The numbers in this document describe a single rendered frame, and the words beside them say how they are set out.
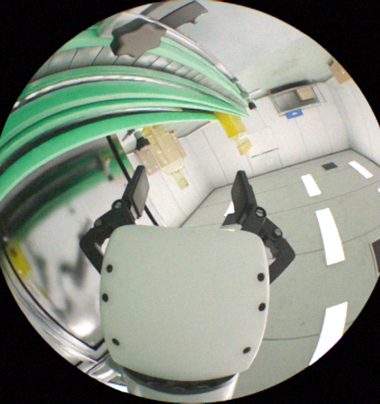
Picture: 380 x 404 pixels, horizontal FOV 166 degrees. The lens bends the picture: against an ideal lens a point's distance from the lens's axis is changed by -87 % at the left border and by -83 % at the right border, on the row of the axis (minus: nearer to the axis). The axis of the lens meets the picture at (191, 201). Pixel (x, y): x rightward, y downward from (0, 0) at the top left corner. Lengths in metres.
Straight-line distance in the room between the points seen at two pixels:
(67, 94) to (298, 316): 1.84
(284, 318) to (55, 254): 1.75
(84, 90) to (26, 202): 0.26
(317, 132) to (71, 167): 5.84
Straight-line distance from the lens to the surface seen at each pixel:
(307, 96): 5.17
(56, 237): 0.33
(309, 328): 1.70
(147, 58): 0.28
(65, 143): 0.24
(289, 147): 5.53
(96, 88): 0.18
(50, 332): 0.39
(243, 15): 0.49
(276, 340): 1.66
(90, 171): 0.36
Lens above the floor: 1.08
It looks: 15 degrees up
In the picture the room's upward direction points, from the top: 151 degrees clockwise
